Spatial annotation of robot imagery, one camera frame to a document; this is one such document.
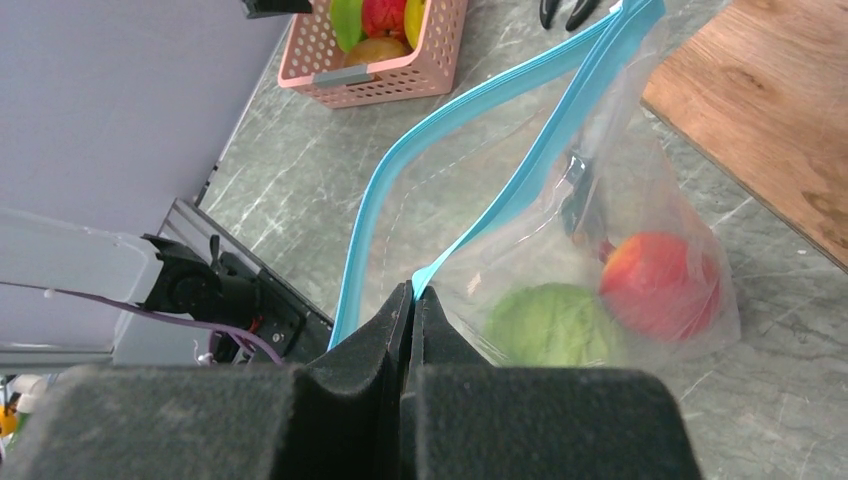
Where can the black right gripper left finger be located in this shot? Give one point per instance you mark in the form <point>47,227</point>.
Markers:
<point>337,417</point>

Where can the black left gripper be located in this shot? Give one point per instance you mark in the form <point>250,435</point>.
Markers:
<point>255,9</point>

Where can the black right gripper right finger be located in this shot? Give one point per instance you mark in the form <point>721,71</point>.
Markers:
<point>462,418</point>

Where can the green cabbage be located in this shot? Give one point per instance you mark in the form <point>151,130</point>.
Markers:
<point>553,325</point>

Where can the clear zip top bag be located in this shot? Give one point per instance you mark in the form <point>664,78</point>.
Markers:
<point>534,176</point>

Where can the red apple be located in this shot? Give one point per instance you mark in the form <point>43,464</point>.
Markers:
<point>660,285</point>

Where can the pink perforated plastic basket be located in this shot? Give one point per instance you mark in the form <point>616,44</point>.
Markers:
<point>312,62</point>

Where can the green bell pepper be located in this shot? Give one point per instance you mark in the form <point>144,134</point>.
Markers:
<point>346,20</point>

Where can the red bell pepper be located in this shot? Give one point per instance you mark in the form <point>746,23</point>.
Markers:
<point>384,18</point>

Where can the yellow bell pepper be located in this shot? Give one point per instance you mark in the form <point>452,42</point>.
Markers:
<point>413,20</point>

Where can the wooden board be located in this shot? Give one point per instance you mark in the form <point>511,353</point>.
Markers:
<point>761,90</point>

